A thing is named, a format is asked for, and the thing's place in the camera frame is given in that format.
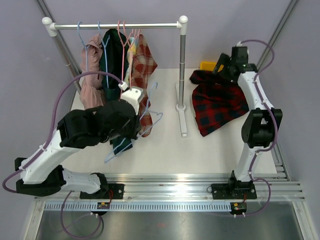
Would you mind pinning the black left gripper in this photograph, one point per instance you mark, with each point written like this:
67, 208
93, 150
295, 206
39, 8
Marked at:
136, 128

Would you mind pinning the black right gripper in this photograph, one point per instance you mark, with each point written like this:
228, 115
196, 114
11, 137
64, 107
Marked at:
224, 59

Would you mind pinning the red black plaid skirt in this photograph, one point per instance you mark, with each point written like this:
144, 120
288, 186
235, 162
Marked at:
215, 101

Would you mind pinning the red beige plaid skirt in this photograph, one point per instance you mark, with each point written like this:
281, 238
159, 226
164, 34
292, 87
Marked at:
143, 67

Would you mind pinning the pink hanger with plaid skirt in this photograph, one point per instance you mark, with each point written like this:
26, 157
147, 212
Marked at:
134, 33

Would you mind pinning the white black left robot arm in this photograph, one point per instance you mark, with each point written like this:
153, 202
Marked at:
43, 175

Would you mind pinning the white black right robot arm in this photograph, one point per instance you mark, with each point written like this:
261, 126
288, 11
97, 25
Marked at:
259, 131

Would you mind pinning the pink pleated skirt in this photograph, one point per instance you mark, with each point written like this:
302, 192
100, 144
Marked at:
92, 94

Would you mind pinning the dark green plaid skirt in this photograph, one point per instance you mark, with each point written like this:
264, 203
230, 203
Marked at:
119, 51

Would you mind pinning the blue hanger with pink skirt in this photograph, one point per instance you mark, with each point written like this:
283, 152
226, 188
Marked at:
86, 48

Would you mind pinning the yellow plastic tray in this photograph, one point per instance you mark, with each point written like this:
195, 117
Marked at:
207, 65

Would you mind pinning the pastel tie-dye garment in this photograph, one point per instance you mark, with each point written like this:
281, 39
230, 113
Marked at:
132, 48

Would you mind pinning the silver white clothes rack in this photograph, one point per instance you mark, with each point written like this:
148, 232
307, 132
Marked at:
54, 28

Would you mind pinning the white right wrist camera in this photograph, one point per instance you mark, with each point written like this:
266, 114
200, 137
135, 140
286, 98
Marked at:
241, 45

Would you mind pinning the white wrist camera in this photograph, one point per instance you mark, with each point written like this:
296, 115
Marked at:
241, 45
132, 95

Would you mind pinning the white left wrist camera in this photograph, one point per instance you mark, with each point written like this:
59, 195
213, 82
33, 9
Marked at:
132, 95

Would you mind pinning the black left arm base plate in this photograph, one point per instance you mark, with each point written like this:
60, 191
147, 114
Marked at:
113, 191

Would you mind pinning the aluminium mounting rail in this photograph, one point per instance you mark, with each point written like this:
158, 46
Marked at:
195, 187

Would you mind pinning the white slotted cable duct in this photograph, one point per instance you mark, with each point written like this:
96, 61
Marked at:
119, 206

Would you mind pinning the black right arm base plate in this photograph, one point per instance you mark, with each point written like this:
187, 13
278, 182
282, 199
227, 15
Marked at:
220, 191

